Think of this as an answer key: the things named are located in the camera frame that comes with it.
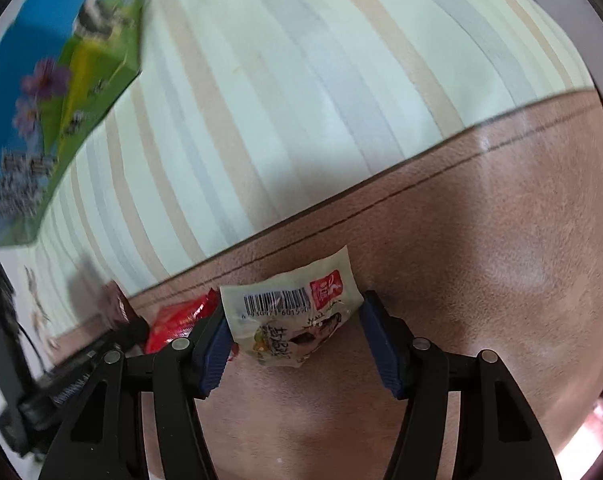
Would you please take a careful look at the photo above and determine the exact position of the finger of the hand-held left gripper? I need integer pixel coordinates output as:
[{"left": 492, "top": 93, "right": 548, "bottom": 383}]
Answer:
[{"left": 89, "top": 316, "right": 150, "bottom": 361}]

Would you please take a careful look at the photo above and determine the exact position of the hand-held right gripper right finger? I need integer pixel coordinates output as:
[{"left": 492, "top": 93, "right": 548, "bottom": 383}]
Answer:
[{"left": 359, "top": 290, "right": 563, "bottom": 480}]

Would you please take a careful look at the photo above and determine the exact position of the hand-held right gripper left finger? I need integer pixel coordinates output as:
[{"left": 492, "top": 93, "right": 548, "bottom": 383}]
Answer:
[{"left": 38, "top": 305, "right": 230, "bottom": 480}]

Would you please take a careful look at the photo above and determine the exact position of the white snack packet with barcode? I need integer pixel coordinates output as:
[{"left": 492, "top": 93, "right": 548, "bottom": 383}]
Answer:
[{"left": 219, "top": 245, "right": 366, "bottom": 370}]

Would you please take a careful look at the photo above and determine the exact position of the cardboard box with blue print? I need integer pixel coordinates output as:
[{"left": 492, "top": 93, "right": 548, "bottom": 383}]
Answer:
[{"left": 0, "top": 0, "right": 150, "bottom": 248}]

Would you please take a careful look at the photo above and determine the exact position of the dark brown snack packet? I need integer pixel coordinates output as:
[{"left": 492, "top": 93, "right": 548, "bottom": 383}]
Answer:
[{"left": 96, "top": 280, "right": 137, "bottom": 331}]

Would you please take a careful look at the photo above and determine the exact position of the red snack packet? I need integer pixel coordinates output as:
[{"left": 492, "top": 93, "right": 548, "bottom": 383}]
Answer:
[{"left": 144, "top": 287, "right": 240, "bottom": 361}]

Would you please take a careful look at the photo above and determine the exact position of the striped bed sheet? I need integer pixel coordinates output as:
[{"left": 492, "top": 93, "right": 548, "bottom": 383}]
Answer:
[{"left": 12, "top": 0, "right": 597, "bottom": 341}]

